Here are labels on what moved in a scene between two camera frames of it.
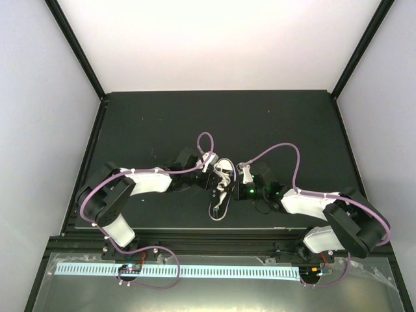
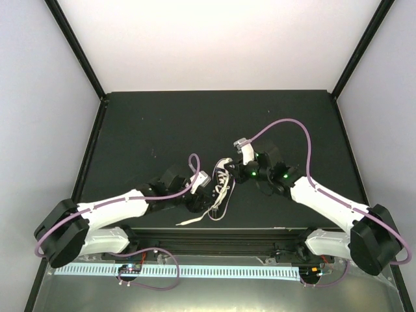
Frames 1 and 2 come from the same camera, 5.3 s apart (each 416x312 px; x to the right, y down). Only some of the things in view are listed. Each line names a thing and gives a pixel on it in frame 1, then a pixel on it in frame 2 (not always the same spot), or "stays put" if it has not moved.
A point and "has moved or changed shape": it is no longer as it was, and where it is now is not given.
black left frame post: (75, 46) stays put
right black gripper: (238, 195) → (240, 176)
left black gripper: (207, 184) → (196, 205)
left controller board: (135, 268) stays put
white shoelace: (226, 177) has moved or changed shape
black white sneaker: (223, 181) stays put
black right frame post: (377, 18) stays put
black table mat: (292, 138) stays put
